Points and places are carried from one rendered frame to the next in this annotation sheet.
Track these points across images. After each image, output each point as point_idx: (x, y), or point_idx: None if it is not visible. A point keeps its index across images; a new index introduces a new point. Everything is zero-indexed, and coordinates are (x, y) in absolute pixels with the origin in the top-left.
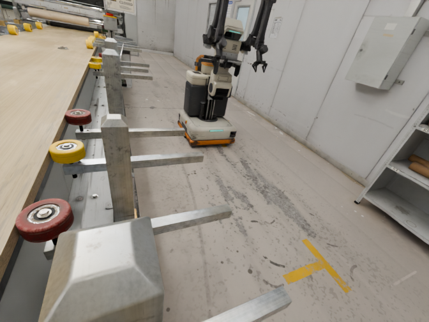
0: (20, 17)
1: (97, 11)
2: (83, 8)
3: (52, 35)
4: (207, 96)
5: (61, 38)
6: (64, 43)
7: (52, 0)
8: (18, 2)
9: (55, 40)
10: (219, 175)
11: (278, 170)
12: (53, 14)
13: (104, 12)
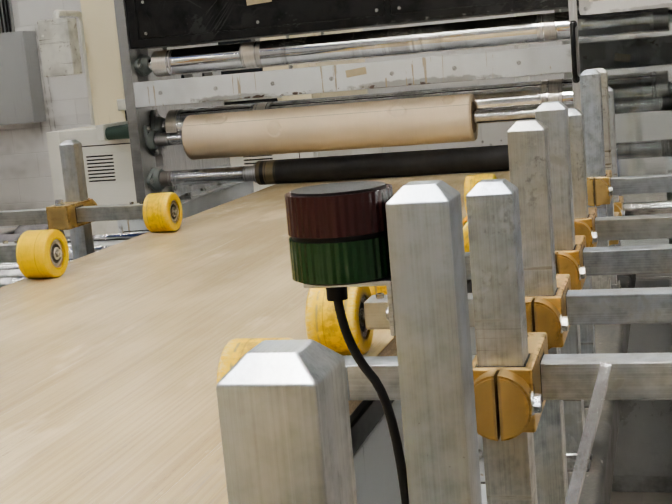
0: (148, 176)
1: (526, 41)
2: (448, 49)
3: (152, 280)
4: None
5: (187, 295)
6: (99, 386)
7: (295, 53)
8: (158, 108)
9: (79, 350)
10: None
11: None
12: (294, 121)
13: (569, 36)
